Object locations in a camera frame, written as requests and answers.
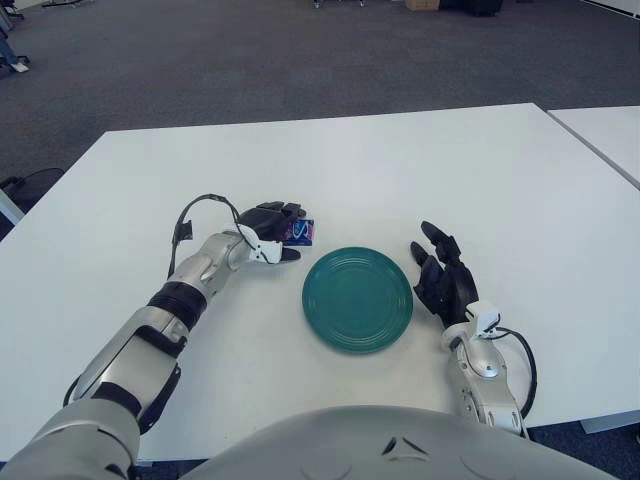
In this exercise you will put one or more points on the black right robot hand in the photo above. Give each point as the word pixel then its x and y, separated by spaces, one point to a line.
pixel 447 290

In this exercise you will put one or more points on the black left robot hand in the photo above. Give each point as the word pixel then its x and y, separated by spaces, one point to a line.
pixel 265 222

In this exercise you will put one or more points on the blue pink gum pack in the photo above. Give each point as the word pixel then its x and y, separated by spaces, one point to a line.
pixel 305 234

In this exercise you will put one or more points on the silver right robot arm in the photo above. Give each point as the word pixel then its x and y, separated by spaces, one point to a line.
pixel 485 370

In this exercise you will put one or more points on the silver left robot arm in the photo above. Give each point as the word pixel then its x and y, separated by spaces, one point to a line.
pixel 150 350

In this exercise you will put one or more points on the green round plate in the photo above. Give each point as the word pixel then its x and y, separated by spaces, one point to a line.
pixel 357 300

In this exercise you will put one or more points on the grey robot torso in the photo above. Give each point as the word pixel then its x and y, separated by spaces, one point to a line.
pixel 375 450

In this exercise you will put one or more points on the chair caster wheels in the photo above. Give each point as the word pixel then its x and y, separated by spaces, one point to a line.
pixel 319 3

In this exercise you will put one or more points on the white neighbouring table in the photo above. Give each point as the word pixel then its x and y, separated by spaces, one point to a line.
pixel 610 132

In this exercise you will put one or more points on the grey table leg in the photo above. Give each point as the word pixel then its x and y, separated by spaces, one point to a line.
pixel 9 207

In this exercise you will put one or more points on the brown cardboard box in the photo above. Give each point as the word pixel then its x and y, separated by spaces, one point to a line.
pixel 420 4

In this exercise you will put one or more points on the black upholstered furniture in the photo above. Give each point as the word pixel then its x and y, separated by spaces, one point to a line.
pixel 475 5

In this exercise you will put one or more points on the black floor stand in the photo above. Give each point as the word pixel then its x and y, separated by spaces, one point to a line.
pixel 65 3

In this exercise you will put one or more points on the person leg with white shoe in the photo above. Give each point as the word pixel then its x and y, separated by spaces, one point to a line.
pixel 6 52

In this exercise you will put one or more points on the black office chair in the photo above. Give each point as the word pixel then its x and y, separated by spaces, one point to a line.
pixel 11 6

